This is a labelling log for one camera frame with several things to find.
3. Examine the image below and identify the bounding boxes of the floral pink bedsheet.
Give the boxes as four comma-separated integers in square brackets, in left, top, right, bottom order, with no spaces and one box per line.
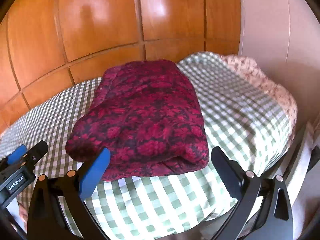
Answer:
[220,55,298,136]

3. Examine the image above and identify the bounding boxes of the person left hand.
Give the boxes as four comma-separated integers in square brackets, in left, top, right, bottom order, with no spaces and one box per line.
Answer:
[18,202,28,230]

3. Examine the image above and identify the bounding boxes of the red floral knit garment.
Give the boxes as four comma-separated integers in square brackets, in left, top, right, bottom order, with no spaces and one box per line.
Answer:
[65,60,209,181]

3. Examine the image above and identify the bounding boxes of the green checked bed cover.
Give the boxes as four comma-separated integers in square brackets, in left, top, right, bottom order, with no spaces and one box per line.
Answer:
[1,52,297,239]

